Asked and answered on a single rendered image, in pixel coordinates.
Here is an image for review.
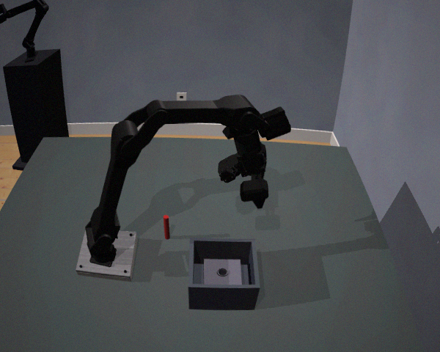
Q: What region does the red peg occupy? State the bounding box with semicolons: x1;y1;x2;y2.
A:
164;215;170;239

